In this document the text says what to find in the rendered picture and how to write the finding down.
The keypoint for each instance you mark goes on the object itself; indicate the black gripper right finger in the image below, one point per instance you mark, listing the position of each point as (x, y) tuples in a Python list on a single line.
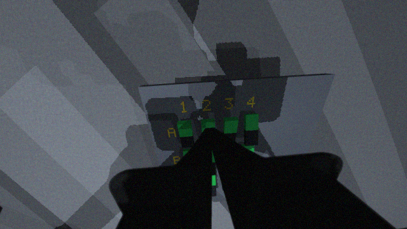
[(243, 173)]

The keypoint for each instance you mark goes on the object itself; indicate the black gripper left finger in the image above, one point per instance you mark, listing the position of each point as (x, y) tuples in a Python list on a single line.
[(189, 180)]

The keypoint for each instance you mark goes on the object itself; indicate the grey switch panel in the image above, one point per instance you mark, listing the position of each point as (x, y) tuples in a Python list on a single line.
[(271, 116)]

